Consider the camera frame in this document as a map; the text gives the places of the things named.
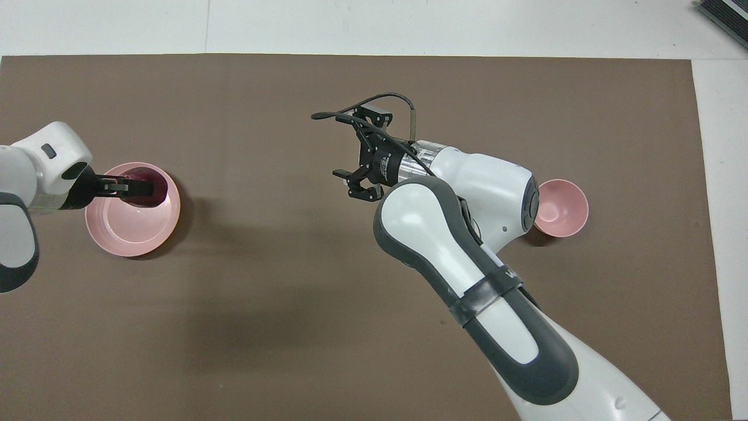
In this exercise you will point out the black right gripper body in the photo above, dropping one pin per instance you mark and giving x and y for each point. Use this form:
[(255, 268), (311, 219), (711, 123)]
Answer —
[(383, 164)]

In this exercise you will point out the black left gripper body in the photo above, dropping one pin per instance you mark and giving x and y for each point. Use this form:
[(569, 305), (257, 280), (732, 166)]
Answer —
[(82, 190)]

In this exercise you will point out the dark red apple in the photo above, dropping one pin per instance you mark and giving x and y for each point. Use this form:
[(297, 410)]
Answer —
[(160, 188)]

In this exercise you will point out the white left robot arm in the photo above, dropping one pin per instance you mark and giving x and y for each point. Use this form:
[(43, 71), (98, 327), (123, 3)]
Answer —
[(35, 169)]

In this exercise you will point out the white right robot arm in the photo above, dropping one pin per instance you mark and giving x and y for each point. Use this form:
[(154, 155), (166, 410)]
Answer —
[(444, 245)]

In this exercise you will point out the pink plate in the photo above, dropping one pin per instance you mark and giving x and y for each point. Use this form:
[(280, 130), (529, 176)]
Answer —
[(134, 234)]

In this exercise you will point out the pink bowl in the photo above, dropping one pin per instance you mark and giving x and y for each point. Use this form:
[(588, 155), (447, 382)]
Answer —
[(564, 210)]

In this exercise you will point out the brown table mat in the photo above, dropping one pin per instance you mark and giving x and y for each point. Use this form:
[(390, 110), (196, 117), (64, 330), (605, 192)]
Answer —
[(263, 321)]

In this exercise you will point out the grey ribbed metal box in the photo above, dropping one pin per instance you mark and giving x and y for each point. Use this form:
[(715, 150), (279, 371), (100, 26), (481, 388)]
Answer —
[(727, 13)]

